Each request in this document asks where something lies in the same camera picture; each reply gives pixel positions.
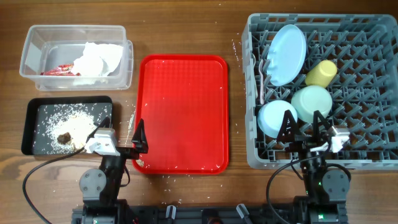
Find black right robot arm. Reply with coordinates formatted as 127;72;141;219
273;110;351;223

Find yellow plastic cup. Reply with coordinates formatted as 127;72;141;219
305;60;338;88

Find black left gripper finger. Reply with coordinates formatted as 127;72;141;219
131;118;147;149
87;117;111;140

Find white plastic spoon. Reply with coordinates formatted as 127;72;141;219
251;53;258;99

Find white plastic fork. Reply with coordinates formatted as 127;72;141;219
258;59;265;105

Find clear plastic waste bin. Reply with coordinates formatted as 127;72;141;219
19;25;134;91

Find green bowl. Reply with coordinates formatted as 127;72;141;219
291;85;333;123

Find white paper napkin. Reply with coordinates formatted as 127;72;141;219
83;42;124;77

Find brown food scraps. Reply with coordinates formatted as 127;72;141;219
37;104;108;154

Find grey dishwasher rack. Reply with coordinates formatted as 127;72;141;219
241;13;397;170

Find black food waste tray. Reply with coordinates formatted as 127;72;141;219
21;96;113;156

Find large light blue plate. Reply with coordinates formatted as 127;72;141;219
266;24;307;86

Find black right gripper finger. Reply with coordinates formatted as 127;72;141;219
312;110;331;140
276;110;301;142

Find small light blue saucer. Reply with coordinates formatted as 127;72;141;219
257;100;298;139

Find red serving tray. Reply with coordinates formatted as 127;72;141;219
132;54;229;175

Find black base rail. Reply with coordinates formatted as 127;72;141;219
71;204;349;223

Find white tissue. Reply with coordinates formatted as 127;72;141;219
71;56;104;77

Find spilled rice line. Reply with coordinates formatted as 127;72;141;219
124;105;136;146

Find red snack wrapper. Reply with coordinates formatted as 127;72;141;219
41;64;81;77

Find peanut shell on tray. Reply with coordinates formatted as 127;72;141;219
136;159;144;167

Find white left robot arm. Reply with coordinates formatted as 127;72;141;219
72;117;149;224

